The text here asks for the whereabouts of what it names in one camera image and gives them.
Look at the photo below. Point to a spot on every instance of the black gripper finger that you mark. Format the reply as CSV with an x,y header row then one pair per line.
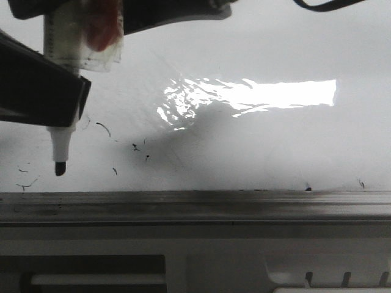
x,y
37,91
138,15

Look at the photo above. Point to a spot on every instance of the red round magnet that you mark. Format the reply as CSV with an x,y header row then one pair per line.
x,y
102,24

